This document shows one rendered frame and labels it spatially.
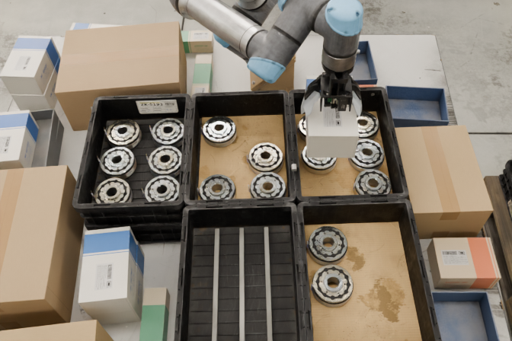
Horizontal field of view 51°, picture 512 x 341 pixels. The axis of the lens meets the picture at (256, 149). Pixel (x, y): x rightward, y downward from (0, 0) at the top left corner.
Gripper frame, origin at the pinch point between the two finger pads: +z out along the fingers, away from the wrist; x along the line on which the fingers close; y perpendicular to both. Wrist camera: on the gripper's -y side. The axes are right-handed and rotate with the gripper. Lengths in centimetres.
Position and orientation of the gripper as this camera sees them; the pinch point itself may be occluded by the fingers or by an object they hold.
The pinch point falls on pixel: (330, 111)
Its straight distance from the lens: 137.6
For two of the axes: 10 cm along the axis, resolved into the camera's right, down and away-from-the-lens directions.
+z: 0.3, 5.8, 8.1
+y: -0.3, 8.1, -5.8
